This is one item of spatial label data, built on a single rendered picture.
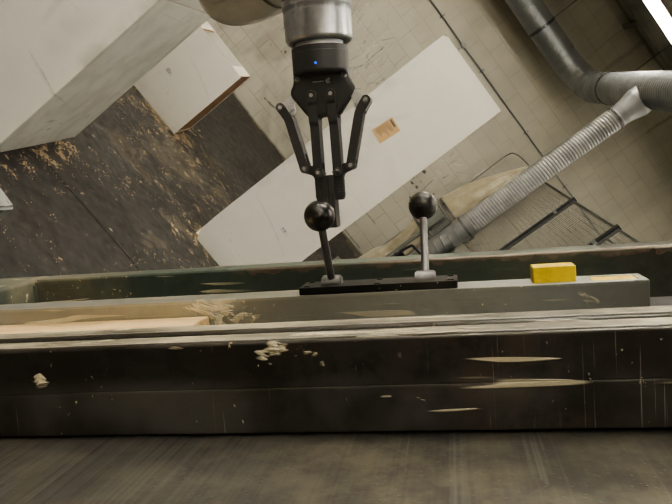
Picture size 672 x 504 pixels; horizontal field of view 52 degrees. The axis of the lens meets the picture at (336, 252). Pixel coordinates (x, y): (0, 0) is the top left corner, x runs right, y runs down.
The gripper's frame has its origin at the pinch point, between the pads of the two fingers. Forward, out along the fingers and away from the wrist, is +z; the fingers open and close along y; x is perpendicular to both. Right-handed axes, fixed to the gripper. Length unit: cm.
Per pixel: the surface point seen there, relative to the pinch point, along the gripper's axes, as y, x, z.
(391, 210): 63, -797, 38
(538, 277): -25.7, 5.9, 10.8
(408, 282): -10.1, 6.6, 10.5
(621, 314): -27.4, 40.4, 8.4
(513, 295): -22.6, 6.9, 12.7
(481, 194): -42, -560, 18
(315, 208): 0.0, 11.0, 0.4
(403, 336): -12.2, 44.2, 8.5
